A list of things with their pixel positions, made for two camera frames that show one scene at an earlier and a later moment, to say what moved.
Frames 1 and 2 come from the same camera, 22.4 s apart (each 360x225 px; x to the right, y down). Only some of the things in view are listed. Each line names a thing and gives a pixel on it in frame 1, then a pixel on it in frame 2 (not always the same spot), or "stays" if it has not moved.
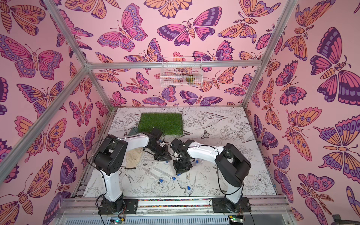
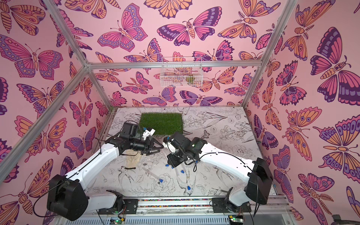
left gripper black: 164,154 -> 148,145
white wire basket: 181,72 stays
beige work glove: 132,156 stays
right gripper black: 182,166 -> 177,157
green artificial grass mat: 168,123 stays
